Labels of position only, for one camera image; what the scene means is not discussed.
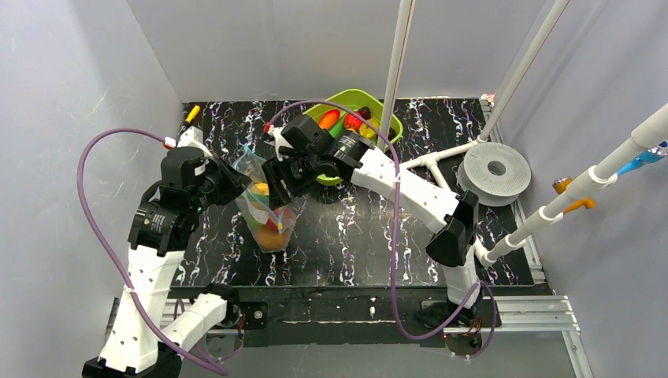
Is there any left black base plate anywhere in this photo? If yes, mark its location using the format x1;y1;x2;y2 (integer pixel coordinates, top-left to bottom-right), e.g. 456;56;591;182
213;302;269;330

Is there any aluminium rail frame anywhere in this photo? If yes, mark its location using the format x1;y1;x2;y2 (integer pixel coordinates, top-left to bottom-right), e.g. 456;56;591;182
96;296;593;378

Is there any orange red mango toy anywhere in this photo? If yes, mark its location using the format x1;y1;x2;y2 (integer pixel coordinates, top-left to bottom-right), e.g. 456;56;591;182
318;109;340;131

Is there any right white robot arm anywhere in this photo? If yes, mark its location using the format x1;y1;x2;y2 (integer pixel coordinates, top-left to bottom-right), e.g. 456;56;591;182
262;114;480;310

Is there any dark purple plum toy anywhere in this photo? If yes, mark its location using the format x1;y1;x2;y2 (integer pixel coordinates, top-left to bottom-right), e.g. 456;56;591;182
357;106;372;120

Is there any yellow lemon toy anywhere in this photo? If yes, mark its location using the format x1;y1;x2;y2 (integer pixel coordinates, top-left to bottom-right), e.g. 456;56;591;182
250;183;269;197

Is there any white centre pole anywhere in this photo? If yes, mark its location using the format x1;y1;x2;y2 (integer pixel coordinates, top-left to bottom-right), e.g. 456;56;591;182
379;0;415;137

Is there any yellow handled screwdriver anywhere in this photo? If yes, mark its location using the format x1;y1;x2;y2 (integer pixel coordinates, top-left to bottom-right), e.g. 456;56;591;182
184;104;201;125

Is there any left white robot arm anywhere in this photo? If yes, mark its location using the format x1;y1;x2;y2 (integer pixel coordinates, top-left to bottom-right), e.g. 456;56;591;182
82;127;250;377

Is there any grey filament spool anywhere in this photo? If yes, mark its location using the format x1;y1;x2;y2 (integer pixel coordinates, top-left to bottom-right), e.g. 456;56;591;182
457;142;532;207

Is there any green cucumber toy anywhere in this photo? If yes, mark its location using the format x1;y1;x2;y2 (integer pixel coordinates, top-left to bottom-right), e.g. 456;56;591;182
328;119;345;138

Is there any green plastic basket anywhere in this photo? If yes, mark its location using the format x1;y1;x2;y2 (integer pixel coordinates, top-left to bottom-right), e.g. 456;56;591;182
302;88;406;187

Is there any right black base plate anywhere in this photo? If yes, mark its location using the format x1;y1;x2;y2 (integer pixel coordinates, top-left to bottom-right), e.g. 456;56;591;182
414;298;502;331

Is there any red apple toy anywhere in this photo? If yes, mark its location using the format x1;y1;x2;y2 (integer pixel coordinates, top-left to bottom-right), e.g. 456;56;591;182
265;207;295;233

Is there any blue handled tool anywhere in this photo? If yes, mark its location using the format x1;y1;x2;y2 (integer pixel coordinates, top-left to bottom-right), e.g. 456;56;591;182
617;141;667;176

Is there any brown kiwi toy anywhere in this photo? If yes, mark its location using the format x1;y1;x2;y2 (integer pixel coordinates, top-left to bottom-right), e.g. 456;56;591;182
255;228;290;252

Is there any orange clamp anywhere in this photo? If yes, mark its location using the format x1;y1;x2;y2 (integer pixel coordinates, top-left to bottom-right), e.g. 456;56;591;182
553;176;597;214

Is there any yellow ring fruit toy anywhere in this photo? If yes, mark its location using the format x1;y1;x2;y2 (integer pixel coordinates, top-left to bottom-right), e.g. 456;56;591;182
358;118;380;142

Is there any clear zip top bag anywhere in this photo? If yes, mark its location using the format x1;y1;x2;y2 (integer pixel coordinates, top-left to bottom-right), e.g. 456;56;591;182
233;144;298;253

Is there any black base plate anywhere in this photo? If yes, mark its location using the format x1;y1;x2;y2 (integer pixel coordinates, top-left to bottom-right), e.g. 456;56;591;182
414;298;502;331
213;302;269;330

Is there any white pvc pipe frame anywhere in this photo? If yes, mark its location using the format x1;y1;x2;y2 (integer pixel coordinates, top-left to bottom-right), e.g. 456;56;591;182
401;0;667;267

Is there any light green pepper toy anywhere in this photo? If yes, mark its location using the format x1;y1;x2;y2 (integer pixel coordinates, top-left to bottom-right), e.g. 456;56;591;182
242;211;265;231

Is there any red strawberry toy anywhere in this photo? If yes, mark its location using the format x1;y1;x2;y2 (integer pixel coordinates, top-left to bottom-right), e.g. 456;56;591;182
343;113;363;132

